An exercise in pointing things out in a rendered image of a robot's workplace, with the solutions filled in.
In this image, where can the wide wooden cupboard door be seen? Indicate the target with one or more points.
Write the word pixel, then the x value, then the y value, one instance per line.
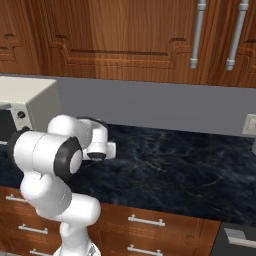
pixel 126 36

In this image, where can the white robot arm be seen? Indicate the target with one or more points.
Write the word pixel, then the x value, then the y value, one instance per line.
pixel 43 153

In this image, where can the wooden drawer front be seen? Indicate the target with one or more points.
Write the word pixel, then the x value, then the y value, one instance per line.
pixel 10 191
pixel 113 245
pixel 186 223
pixel 13 230
pixel 16 248

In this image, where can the white wall socket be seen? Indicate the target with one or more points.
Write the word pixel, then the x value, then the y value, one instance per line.
pixel 250 124

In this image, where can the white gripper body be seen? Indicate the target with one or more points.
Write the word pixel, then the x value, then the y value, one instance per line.
pixel 111 150

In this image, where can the black dishwasher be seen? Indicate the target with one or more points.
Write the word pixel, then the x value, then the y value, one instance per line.
pixel 221 245

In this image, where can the white toaster oven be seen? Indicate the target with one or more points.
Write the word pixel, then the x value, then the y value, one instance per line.
pixel 36 96

